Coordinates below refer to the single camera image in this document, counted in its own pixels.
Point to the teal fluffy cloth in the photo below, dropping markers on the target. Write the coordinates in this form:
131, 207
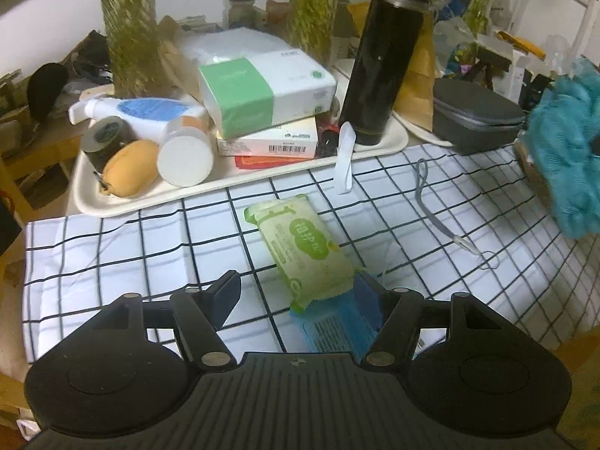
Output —
567, 145

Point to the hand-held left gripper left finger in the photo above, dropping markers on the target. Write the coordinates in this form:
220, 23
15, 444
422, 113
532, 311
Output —
227, 297

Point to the brown paper bag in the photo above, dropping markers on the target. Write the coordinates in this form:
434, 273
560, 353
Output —
176, 56

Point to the glass vase with bamboo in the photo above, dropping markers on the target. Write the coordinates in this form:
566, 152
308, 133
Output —
126, 33
483, 9
314, 14

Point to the white checked tablecloth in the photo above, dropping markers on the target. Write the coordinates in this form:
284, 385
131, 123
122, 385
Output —
140, 253

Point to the wooden shelf unit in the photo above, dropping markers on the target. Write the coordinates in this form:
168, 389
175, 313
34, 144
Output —
42, 140

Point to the white flat box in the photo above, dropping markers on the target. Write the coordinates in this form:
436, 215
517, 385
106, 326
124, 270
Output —
272, 143

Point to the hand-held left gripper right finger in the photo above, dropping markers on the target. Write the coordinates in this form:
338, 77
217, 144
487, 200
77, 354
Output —
370, 302

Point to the white plastic bag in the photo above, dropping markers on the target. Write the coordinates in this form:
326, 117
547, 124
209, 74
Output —
225, 44

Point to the green white tissue pack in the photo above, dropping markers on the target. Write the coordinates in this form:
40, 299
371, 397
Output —
267, 89

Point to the white blue spray bottle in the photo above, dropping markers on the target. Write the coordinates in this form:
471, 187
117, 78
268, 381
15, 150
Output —
150, 112

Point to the black stand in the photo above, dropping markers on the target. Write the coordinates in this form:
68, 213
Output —
492, 63

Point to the white metal rack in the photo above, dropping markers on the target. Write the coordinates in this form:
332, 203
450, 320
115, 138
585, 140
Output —
581, 18

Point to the orange mango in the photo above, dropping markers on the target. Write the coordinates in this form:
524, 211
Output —
129, 168

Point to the white elastic band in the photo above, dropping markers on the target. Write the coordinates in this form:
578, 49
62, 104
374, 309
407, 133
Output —
345, 159

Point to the grey zip case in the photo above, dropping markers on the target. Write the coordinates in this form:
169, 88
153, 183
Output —
473, 112

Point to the black round object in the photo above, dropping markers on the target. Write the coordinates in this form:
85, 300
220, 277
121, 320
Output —
47, 89

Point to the green wipes packet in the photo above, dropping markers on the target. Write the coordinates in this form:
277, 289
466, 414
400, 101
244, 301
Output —
300, 243

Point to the blue wipes packet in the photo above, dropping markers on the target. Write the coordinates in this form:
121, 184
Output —
333, 328

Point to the red packet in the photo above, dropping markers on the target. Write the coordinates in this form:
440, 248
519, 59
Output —
262, 160

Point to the blue patterned packet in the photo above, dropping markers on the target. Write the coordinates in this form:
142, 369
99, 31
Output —
459, 58

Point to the black tape roll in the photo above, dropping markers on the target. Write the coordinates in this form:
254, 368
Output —
105, 138

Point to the glass jar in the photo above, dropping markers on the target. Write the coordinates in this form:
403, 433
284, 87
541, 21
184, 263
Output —
241, 9

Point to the black thermos bottle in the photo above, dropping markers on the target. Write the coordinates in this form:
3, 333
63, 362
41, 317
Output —
375, 65

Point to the white round jar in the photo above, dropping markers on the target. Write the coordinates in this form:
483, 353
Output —
185, 161

